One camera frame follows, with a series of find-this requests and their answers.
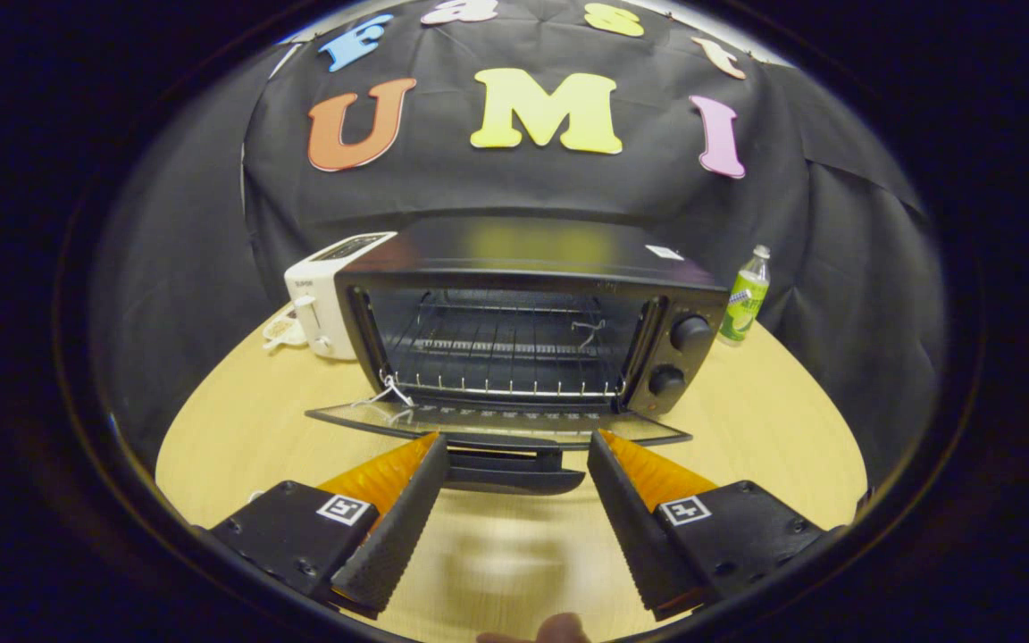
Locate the white pop-up toaster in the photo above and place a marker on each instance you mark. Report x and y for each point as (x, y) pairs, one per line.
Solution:
(322, 304)

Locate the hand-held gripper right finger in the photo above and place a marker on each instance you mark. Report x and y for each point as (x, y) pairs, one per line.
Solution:
(635, 536)

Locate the green label plastic bottle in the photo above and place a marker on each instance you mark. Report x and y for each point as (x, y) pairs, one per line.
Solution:
(742, 308)

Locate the black toaster oven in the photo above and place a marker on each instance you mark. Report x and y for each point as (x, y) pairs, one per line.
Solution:
(523, 246)

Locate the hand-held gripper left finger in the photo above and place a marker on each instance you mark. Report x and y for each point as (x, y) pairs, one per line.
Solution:
(398, 536)

